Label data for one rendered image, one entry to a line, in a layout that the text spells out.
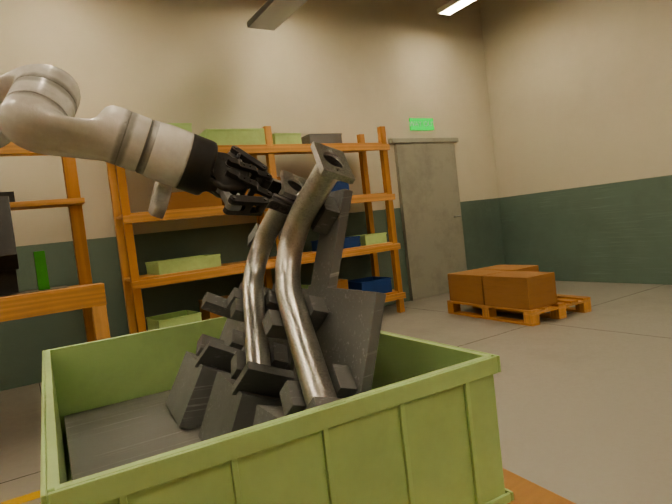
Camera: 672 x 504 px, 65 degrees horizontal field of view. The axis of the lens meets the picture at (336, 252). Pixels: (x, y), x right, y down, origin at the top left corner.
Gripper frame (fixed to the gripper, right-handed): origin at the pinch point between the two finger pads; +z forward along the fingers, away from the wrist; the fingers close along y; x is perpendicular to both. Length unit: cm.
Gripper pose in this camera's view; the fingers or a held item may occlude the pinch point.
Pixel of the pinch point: (282, 196)
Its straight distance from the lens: 74.7
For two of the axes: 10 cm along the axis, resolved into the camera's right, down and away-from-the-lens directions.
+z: 8.6, 2.9, 4.1
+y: -1.2, -6.7, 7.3
